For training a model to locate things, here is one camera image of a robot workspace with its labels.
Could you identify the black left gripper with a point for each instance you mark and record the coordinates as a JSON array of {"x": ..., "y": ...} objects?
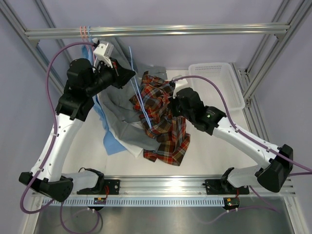
[{"x": 121, "y": 76}]

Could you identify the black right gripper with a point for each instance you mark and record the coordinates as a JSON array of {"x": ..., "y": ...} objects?
[{"x": 174, "y": 113}]

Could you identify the plaid shirt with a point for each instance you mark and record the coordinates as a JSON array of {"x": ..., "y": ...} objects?
[{"x": 153, "y": 106}]

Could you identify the light blue hanger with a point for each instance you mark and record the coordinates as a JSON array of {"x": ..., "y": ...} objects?
[{"x": 137, "y": 90}]

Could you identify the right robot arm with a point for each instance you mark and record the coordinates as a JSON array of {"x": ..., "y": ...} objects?
[{"x": 273, "y": 162}]

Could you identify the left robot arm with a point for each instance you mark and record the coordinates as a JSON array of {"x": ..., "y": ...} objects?
[{"x": 84, "y": 82}]

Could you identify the pink hanger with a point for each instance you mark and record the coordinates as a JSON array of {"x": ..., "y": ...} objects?
[
  {"x": 87, "y": 35},
  {"x": 83, "y": 34}
]

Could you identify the grey shirt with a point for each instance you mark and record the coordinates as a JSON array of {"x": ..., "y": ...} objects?
[{"x": 122, "y": 55}]

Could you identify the light blue shirt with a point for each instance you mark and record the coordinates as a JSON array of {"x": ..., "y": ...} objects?
[{"x": 111, "y": 145}]

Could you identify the white plastic basket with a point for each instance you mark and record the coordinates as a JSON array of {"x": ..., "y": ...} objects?
[{"x": 222, "y": 75}]

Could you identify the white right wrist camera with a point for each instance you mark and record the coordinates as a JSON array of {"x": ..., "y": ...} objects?
[{"x": 179, "y": 84}]

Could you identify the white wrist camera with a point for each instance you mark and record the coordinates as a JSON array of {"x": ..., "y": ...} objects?
[
  {"x": 179, "y": 84},
  {"x": 103, "y": 52}
]

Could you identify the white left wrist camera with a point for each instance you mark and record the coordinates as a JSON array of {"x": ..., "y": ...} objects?
[{"x": 103, "y": 52}]

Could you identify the blue hanger on rail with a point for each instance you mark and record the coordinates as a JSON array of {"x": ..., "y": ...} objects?
[{"x": 95, "y": 40}]

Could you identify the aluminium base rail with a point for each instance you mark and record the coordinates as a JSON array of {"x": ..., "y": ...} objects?
[{"x": 173, "y": 186}]

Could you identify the aluminium hanging rail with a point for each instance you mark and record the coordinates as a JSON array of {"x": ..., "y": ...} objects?
[{"x": 161, "y": 30}]

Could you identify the aluminium frame left posts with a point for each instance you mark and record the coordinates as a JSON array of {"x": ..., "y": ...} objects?
[{"x": 7, "y": 10}]

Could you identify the aluminium frame posts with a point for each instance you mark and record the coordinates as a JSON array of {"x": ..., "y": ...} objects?
[
  {"x": 7, "y": 10},
  {"x": 268, "y": 52}
]

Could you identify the white slotted cable duct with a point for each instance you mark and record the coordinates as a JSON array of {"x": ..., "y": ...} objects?
[{"x": 145, "y": 202}]

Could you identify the aluminium frame right posts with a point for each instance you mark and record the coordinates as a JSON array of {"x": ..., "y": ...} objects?
[{"x": 268, "y": 52}]

